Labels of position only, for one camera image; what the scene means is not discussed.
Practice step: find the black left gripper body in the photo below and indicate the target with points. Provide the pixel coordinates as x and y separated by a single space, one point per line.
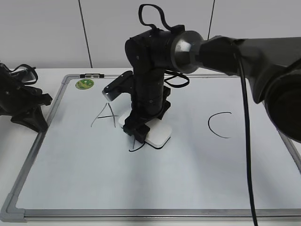
17 93

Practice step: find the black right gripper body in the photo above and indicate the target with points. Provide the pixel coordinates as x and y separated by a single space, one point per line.
149 94

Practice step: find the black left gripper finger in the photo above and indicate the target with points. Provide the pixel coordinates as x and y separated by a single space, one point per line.
32 119

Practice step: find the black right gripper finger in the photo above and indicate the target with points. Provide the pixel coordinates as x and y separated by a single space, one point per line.
137 131

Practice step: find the white board eraser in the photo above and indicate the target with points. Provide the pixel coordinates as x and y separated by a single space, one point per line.
157 137

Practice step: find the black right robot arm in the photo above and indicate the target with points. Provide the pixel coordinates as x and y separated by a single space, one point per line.
271 65

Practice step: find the round green magnet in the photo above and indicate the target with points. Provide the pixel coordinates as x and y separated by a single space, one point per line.
84 84

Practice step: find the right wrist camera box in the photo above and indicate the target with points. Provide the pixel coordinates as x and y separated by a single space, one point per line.
122 84

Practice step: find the white board with grey frame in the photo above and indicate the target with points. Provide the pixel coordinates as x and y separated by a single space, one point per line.
81 167

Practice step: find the black pen clip on frame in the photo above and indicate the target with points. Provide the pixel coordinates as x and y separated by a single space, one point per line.
91 75

